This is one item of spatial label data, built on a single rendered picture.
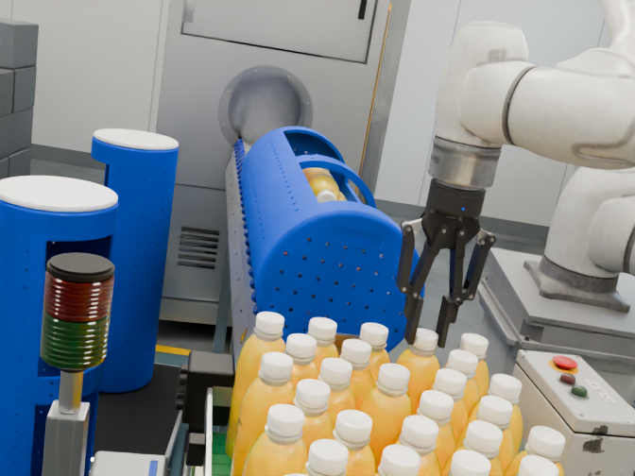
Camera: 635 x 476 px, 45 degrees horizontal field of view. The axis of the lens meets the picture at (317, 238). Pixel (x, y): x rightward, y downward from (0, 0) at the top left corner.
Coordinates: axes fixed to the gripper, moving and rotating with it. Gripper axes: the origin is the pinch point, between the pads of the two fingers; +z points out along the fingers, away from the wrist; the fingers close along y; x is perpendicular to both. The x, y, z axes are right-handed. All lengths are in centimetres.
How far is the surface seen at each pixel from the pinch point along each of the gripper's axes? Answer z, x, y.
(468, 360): 1.9, 7.8, -3.9
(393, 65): -27, -159, -26
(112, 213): 13, -78, 53
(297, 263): 0.2, -19.4, 17.0
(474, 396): 6.6, 8.8, -5.5
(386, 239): -5.8, -19.4, 3.2
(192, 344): 114, -229, 27
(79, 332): -6, 29, 44
